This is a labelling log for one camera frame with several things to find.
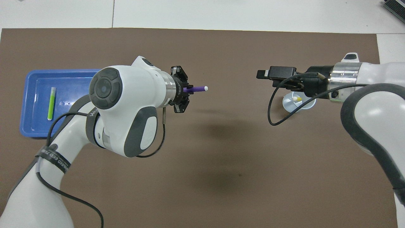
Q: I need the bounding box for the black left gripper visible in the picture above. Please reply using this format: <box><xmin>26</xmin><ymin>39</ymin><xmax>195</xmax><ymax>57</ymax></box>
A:
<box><xmin>169</xmin><ymin>66</ymin><xmax>193</xmax><ymax>113</ymax></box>

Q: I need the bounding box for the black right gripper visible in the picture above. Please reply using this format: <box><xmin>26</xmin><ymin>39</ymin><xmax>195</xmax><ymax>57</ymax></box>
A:
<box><xmin>257</xmin><ymin>66</ymin><xmax>331</xmax><ymax>98</ymax></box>

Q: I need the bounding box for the purple pen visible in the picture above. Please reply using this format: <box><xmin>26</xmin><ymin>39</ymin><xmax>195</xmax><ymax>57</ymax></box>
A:
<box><xmin>183</xmin><ymin>85</ymin><xmax>209</xmax><ymax>94</ymax></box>

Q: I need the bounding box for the green pen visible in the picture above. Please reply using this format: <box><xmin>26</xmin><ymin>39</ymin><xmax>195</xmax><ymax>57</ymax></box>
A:
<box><xmin>47</xmin><ymin>87</ymin><xmax>56</xmax><ymax>121</ymax></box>

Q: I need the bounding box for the translucent plastic cup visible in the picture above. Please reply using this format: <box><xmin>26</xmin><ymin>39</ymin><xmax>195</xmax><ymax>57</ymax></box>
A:
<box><xmin>282</xmin><ymin>92</ymin><xmax>317</xmax><ymax>113</ymax></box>

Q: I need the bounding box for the brown table mat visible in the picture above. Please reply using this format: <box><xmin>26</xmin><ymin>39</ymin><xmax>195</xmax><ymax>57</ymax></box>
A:
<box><xmin>0</xmin><ymin>28</ymin><xmax>398</xmax><ymax>228</ymax></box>

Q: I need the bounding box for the grey ribbed device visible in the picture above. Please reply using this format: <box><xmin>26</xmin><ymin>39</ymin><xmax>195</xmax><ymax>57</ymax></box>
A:
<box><xmin>383</xmin><ymin>0</ymin><xmax>405</xmax><ymax>23</ymax></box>

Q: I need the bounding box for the blue plastic tray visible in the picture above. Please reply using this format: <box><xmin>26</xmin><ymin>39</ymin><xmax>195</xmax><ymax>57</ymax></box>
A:
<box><xmin>20</xmin><ymin>69</ymin><xmax>102</xmax><ymax>139</ymax></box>

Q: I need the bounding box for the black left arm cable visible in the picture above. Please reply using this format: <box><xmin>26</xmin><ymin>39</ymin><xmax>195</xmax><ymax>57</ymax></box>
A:
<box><xmin>35</xmin><ymin>108</ymin><xmax>166</xmax><ymax>228</ymax></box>

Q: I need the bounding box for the black velcro cable strap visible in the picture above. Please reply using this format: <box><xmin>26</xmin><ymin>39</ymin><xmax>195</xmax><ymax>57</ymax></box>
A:
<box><xmin>35</xmin><ymin>144</ymin><xmax>71</xmax><ymax>173</ymax></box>

